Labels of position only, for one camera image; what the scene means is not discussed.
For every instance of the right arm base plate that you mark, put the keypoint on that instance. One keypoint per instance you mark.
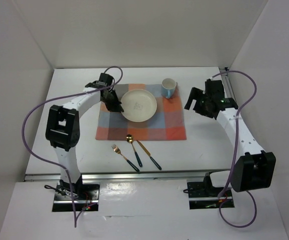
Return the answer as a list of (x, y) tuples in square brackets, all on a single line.
[(202, 195)]

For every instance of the aluminium rail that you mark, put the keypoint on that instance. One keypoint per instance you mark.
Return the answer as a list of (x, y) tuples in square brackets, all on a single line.
[(150, 175), (230, 87)]

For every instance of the aluminium right side rail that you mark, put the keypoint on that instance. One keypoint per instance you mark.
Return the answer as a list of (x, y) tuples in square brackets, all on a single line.
[(230, 87)]

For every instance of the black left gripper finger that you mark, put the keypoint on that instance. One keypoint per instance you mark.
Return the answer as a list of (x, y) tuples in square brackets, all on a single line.
[(115, 97), (113, 106)]

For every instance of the gold spoon green handle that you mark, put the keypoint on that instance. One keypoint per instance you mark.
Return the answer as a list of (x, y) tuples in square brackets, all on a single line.
[(130, 140)]

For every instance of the gold knife green handle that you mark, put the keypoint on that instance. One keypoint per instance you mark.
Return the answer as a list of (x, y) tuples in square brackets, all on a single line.
[(149, 155)]

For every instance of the aluminium front rail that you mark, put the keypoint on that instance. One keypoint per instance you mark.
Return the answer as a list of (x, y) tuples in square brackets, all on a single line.
[(150, 175)]

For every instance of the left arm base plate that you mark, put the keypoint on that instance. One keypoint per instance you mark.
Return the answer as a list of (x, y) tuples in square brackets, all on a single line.
[(87, 200)]

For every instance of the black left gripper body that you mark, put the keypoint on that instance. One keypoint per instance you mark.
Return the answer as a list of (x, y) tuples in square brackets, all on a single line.
[(108, 97)]

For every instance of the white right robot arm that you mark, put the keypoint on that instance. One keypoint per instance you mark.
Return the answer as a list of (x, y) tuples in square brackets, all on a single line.
[(252, 167)]

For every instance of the light blue mug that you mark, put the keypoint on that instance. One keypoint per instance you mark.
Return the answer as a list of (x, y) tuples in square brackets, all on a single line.
[(168, 87)]

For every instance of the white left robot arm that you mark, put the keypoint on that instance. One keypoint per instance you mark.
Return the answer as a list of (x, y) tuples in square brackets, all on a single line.
[(63, 127)]

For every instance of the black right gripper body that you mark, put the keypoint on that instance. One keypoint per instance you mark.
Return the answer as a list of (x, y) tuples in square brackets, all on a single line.
[(206, 99)]

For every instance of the cream round plate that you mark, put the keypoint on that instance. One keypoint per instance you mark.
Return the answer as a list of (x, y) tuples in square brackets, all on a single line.
[(139, 105)]

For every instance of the gold fork green handle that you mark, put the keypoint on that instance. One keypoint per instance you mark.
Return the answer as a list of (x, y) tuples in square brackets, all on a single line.
[(118, 151)]

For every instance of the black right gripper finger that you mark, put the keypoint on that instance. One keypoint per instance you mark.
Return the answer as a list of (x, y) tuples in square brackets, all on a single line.
[(195, 94), (199, 107)]

